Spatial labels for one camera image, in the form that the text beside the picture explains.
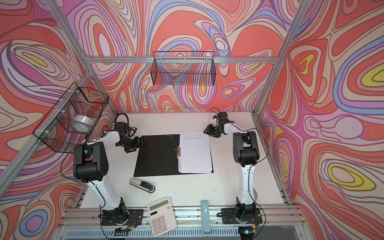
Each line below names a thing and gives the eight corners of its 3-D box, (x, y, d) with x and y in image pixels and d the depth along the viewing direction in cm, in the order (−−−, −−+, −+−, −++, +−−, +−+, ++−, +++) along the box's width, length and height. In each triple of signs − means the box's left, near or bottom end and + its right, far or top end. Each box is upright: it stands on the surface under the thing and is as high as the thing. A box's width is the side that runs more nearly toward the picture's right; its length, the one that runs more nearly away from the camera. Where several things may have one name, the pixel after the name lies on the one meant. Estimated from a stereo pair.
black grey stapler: (129, 184, 86) (126, 181, 82) (133, 178, 88) (130, 175, 85) (153, 194, 83) (151, 191, 79) (156, 187, 85) (154, 185, 81)
